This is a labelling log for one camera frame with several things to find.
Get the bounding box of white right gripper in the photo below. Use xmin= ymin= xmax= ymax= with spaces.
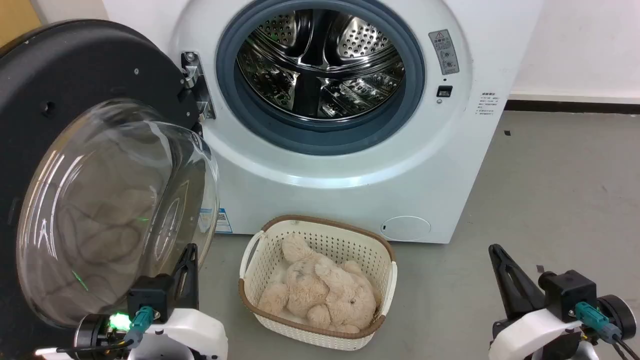
xmin=488 ymin=244 xmax=585 ymax=360

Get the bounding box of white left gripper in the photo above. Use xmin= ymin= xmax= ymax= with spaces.
xmin=127 ymin=243 xmax=229 ymax=360

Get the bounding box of black washer door glass bowl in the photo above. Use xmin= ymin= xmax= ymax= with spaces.
xmin=0 ymin=19 xmax=221 ymax=360

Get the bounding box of white front-load washing machine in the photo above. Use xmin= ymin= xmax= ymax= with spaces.
xmin=102 ymin=0 xmax=545 ymax=245

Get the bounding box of metal washer door hinge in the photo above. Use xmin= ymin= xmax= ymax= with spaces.
xmin=181 ymin=51 xmax=217 ymax=121

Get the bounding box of blue white energy label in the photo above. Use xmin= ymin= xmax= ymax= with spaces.
xmin=199 ymin=207 xmax=233 ymax=234

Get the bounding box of round white filter cover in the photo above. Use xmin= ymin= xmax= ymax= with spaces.
xmin=381 ymin=216 xmax=432 ymax=242

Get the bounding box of beige plush toy animal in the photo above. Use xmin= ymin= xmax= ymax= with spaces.
xmin=257 ymin=235 xmax=382 ymax=335

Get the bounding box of white laundry basket brown rim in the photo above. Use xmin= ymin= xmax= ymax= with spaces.
xmin=238 ymin=215 xmax=398 ymax=352

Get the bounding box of grey warning sticker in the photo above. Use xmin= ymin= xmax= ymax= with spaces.
xmin=428 ymin=29 xmax=460 ymax=76

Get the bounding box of steel perforated washer drum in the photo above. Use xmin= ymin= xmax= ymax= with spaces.
xmin=235 ymin=9 xmax=407 ymax=121

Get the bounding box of yellow wooden panel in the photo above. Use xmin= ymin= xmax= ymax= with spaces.
xmin=0 ymin=0 xmax=42 ymax=48

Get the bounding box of left arm teal plug cable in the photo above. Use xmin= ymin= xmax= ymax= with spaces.
xmin=55 ymin=306 xmax=154 ymax=353

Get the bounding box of arm teal plug cable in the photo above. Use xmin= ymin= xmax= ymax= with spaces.
xmin=574 ymin=301 xmax=640 ymax=360
xmin=55 ymin=306 xmax=154 ymax=353

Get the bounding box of right arm teal plug cable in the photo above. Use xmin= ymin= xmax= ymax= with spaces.
xmin=574 ymin=301 xmax=640 ymax=360

